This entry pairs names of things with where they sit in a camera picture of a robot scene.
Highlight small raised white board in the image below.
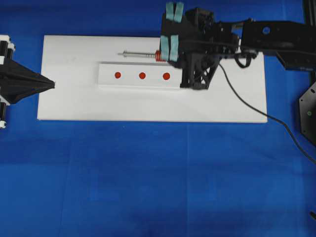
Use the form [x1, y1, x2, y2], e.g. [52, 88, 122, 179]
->
[98, 62, 182, 90]

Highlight large white base board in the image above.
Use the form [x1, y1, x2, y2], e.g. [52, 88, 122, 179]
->
[38, 36, 267, 123]

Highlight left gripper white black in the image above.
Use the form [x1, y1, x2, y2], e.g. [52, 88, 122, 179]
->
[0, 35, 55, 129]

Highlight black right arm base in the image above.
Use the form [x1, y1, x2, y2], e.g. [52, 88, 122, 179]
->
[299, 83, 316, 146]

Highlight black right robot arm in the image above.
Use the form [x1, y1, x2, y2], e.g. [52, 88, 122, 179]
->
[156, 2, 316, 90]

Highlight blue table mat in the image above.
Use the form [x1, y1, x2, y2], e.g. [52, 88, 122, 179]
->
[0, 0, 316, 237]

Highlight black soldering iron cable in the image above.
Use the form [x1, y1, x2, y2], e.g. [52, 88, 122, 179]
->
[218, 63, 316, 165]

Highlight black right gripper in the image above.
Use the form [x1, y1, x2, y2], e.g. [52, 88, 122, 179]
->
[159, 1, 241, 90]

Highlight black aluminium frame rail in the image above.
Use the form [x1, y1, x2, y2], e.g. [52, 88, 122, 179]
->
[303, 0, 316, 26]

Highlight red handled soldering iron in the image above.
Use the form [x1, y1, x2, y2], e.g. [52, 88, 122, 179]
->
[117, 50, 168, 64]

